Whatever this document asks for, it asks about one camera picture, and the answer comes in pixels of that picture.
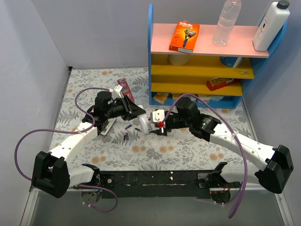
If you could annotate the white cup on shelf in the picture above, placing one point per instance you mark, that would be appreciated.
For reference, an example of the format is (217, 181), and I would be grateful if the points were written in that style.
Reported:
(178, 60)

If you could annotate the white remote control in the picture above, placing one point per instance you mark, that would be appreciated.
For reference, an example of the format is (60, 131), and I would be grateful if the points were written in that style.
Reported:
(106, 130)
(145, 124)

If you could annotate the red toothpaste box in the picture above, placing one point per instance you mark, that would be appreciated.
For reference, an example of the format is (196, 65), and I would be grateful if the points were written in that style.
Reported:
(126, 89)

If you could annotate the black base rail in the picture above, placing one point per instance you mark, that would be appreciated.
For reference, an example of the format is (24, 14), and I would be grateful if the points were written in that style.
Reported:
(165, 183)

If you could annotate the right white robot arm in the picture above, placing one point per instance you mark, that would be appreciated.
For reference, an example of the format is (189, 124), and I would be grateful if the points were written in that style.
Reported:
(268, 166)

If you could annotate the red box on shelf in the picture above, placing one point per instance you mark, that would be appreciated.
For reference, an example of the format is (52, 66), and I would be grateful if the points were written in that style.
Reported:
(218, 83)

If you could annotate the yellow orange box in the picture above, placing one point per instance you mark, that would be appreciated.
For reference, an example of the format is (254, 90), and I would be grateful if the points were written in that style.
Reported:
(160, 97)

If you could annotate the clear plastic water bottle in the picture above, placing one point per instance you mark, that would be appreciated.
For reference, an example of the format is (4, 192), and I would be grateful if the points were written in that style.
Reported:
(226, 23)

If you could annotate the floral table mat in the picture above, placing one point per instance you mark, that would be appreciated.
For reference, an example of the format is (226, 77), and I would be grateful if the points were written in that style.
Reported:
(179, 150)

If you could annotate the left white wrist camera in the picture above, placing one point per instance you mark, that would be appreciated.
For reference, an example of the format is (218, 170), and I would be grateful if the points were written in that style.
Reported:
(116, 92)

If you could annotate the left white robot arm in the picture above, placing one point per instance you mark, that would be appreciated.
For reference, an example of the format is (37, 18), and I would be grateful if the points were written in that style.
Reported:
(53, 172)

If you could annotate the white bottle black cap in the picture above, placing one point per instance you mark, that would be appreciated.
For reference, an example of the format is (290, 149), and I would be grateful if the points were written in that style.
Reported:
(271, 24)

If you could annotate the blue yellow pink shelf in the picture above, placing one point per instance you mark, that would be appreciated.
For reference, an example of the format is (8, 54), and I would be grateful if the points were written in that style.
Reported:
(205, 63)

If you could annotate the blue white container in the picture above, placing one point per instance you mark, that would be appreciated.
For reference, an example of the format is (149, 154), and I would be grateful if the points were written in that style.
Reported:
(231, 61)

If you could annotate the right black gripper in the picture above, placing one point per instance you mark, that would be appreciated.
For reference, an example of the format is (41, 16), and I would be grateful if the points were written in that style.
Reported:
(163, 127)

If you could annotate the orange razor box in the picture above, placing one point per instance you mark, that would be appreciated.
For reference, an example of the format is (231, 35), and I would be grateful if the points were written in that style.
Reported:
(184, 37)

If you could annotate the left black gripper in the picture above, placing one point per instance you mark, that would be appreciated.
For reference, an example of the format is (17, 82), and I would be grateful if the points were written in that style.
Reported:
(128, 107)

